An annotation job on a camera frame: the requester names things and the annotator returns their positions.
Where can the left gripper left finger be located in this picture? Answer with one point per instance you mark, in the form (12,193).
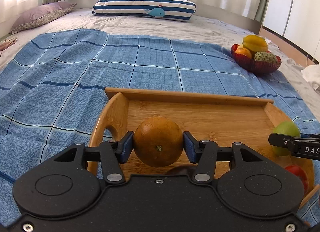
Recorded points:
(111,155)

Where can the white bedsheet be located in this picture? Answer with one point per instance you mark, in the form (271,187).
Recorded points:
(198,29)

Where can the dull brownish orange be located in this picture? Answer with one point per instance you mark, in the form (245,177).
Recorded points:
(158,142)

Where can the wooden serving tray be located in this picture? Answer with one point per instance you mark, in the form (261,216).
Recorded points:
(222,119)

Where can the yellow starfruit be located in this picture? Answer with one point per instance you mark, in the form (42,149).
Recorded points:
(255,43)

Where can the small green apple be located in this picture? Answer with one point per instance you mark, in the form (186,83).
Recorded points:
(287,128)

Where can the white cloth bundle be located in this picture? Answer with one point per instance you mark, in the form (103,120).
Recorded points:
(311,74)

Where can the dark purple tomato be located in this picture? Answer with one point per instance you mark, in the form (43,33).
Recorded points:
(182,170)

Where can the red tomato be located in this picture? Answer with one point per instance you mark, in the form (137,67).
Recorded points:
(301,174)

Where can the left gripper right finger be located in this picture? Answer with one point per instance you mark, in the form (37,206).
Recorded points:
(205,153)

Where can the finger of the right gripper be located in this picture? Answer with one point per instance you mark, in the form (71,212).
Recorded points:
(305,135)
(283,143)

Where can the brown clothes pile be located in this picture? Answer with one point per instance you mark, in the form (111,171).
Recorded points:
(7,43)

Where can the orange in bowl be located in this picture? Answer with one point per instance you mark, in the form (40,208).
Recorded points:
(240,50)

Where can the green custard apple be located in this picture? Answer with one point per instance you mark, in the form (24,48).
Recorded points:
(268,57)

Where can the blue plaid cloth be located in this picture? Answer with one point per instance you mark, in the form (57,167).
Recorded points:
(52,92)

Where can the purple floral pillow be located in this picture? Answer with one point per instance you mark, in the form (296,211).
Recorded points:
(41,15)

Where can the striped whale pillow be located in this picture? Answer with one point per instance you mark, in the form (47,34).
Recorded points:
(179,10)

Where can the red fruit bowl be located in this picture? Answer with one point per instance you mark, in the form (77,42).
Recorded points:
(253,66)

